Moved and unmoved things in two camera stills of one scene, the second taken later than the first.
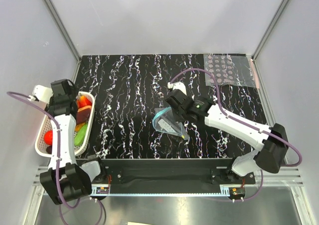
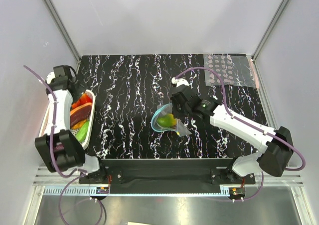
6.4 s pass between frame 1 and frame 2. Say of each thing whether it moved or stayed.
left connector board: stayed
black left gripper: moved
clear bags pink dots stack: stayed
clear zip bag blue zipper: stayed
